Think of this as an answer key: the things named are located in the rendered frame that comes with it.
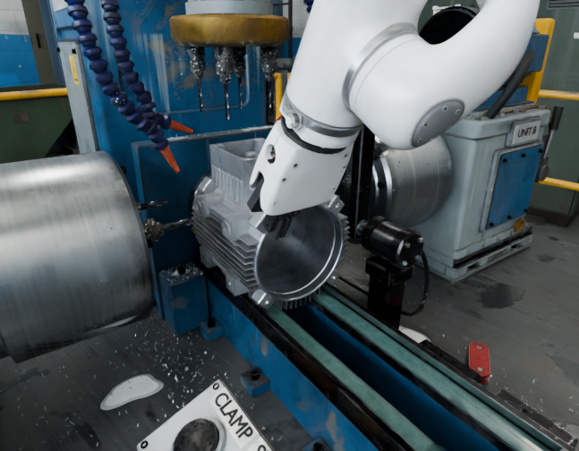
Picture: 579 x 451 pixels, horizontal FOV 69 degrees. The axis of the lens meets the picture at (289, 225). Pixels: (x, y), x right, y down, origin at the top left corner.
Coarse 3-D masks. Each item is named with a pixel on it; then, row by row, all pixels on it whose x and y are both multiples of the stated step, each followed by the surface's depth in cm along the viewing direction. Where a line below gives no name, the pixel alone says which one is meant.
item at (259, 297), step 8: (200, 184) 70; (208, 184) 69; (208, 192) 70; (328, 200) 62; (336, 200) 62; (336, 208) 63; (256, 216) 57; (264, 216) 56; (256, 224) 56; (264, 232) 57; (336, 272) 68; (328, 280) 67; (256, 296) 61; (264, 296) 61; (264, 304) 61
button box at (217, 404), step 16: (224, 384) 30; (192, 400) 30; (208, 400) 29; (224, 400) 29; (176, 416) 29; (192, 416) 29; (208, 416) 28; (224, 416) 28; (240, 416) 28; (160, 432) 28; (176, 432) 28; (224, 432) 27; (240, 432) 27; (256, 432) 26; (144, 448) 28; (160, 448) 28; (224, 448) 26; (240, 448) 26; (256, 448) 26; (272, 448) 25
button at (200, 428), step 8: (192, 424) 27; (200, 424) 27; (208, 424) 27; (184, 432) 27; (192, 432) 27; (200, 432) 27; (208, 432) 27; (216, 432) 27; (176, 440) 27; (184, 440) 27; (192, 440) 26; (200, 440) 26; (208, 440) 26; (216, 440) 26; (176, 448) 26; (184, 448) 26; (192, 448) 26; (200, 448) 26; (208, 448) 26; (216, 448) 26
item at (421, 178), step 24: (384, 144) 75; (432, 144) 81; (384, 168) 74; (408, 168) 76; (432, 168) 79; (336, 192) 85; (384, 192) 75; (408, 192) 77; (432, 192) 81; (384, 216) 76; (408, 216) 80; (360, 240) 83
